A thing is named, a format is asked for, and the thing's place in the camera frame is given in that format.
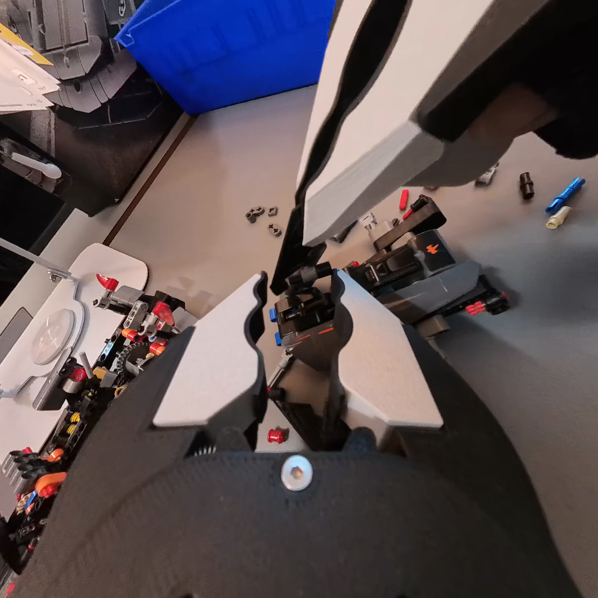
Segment white stand base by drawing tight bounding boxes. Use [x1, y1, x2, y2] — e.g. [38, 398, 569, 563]
[0, 243, 150, 449]

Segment grey lego assembly orange stripe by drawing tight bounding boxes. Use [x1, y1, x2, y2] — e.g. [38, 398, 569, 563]
[270, 194, 510, 370]

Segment blue plastic bin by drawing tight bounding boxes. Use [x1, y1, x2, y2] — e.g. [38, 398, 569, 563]
[114, 0, 337, 115]

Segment lego car chassis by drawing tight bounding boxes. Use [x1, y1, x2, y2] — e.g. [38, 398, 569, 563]
[0, 273, 199, 575]

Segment white cable end plug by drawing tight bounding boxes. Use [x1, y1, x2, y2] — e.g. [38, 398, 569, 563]
[10, 152, 62, 180]

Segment instruction booklet stack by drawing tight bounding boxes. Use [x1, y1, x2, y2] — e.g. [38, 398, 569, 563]
[0, 23, 61, 113]

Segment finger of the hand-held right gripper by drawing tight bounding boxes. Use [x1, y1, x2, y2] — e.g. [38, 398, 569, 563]
[303, 0, 552, 247]
[295, 0, 412, 198]

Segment person's right hand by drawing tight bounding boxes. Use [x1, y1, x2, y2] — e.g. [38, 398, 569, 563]
[467, 86, 557, 142]

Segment scattered small lego pieces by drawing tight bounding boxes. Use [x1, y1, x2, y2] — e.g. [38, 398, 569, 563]
[399, 164, 586, 230]

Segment thin white stand rod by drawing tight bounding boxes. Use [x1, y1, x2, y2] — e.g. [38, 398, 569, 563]
[0, 237, 78, 283]

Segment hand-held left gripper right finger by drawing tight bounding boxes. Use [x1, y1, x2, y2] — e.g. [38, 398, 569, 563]
[331, 268, 444, 430]

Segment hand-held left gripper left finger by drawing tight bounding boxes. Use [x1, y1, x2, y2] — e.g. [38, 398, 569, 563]
[153, 273, 268, 428]

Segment dark lego box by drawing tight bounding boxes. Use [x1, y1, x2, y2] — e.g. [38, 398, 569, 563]
[0, 0, 185, 218]

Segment light grey lego connector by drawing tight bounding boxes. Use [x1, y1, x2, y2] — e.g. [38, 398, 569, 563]
[362, 212, 398, 244]

